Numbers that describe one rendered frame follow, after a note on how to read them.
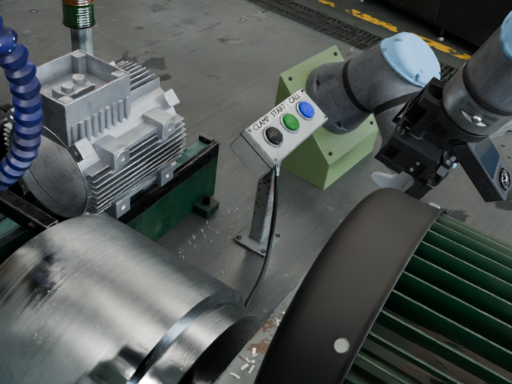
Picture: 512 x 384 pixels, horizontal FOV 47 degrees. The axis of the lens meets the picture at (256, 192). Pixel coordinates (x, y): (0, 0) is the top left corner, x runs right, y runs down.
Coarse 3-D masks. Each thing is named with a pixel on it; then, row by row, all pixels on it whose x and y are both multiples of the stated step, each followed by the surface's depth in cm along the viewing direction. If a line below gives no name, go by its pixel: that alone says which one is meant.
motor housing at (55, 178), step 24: (144, 72) 90; (144, 96) 89; (144, 120) 88; (48, 144) 92; (144, 144) 87; (168, 144) 91; (48, 168) 92; (72, 168) 95; (96, 168) 80; (120, 168) 83; (144, 168) 88; (48, 192) 91; (72, 192) 92; (96, 192) 80; (120, 192) 85; (72, 216) 86
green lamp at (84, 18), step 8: (64, 8) 114; (72, 8) 113; (80, 8) 113; (88, 8) 114; (64, 16) 115; (72, 16) 114; (80, 16) 114; (88, 16) 115; (72, 24) 115; (80, 24) 115; (88, 24) 116
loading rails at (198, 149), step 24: (216, 144) 109; (192, 168) 105; (144, 192) 96; (168, 192) 102; (192, 192) 109; (0, 216) 89; (120, 216) 92; (144, 216) 98; (168, 216) 106; (0, 240) 86; (24, 240) 91; (0, 264) 89
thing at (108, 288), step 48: (48, 240) 54; (96, 240) 55; (144, 240) 59; (0, 288) 50; (48, 288) 50; (96, 288) 50; (144, 288) 51; (192, 288) 52; (0, 336) 49; (48, 336) 48; (96, 336) 47; (144, 336) 47; (192, 336) 49; (240, 336) 55
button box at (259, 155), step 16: (304, 96) 97; (272, 112) 91; (288, 112) 93; (320, 112) 98; (256, 128) 88; (304, 128) 94; (240, 144) 88; (256, 144) 87; (272, 144) 88; (288, 144) 90; (256, 160) 88; (272, 160) 86; (256, 176) 90
